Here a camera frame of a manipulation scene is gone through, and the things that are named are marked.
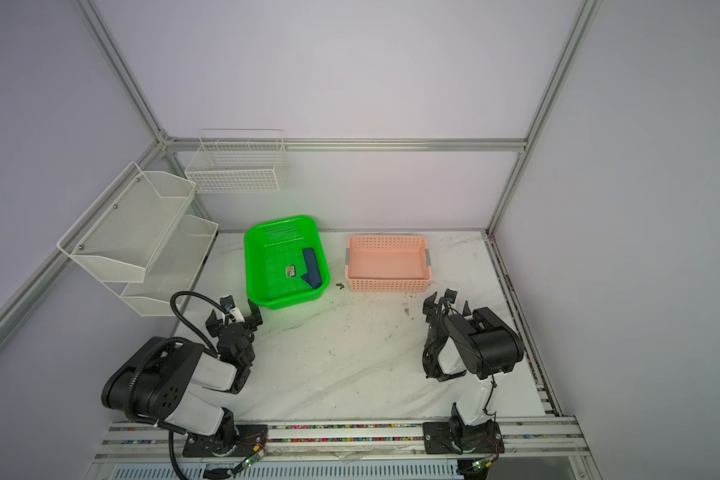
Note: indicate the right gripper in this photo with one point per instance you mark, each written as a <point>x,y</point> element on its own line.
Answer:
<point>428,309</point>

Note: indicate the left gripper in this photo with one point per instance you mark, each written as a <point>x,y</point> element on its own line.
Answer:
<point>254,319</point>

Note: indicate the green plastic basket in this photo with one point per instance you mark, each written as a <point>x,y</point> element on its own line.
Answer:
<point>269,248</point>

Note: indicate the dark blue paper napkin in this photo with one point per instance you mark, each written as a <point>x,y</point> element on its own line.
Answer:
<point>312,274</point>

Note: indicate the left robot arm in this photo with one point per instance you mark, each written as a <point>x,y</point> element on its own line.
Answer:
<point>152,387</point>

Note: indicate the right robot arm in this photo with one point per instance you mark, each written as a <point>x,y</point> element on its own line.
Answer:
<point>478,346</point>

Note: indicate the white mesh lower shelf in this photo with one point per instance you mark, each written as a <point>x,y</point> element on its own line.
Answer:
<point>175,269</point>

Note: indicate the white mesh shelf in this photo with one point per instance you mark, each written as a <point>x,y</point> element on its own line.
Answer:
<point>120,237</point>
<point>175,269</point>

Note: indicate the pink plastic basket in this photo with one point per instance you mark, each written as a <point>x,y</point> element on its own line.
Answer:
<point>388,263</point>

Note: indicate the white mesh upper shelf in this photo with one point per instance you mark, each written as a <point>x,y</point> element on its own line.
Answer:
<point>120,237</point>

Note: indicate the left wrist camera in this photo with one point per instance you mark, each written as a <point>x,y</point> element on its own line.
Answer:
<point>232,314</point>

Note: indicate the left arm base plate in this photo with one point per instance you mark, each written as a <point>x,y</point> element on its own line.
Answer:
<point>241,441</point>

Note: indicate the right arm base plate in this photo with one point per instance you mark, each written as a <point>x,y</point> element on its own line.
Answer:
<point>452,438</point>

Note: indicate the aluminium mounting rail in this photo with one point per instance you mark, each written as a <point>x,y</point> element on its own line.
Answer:
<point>349,441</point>

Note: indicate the white wire wall basket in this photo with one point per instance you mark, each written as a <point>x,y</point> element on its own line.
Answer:
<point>231,161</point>

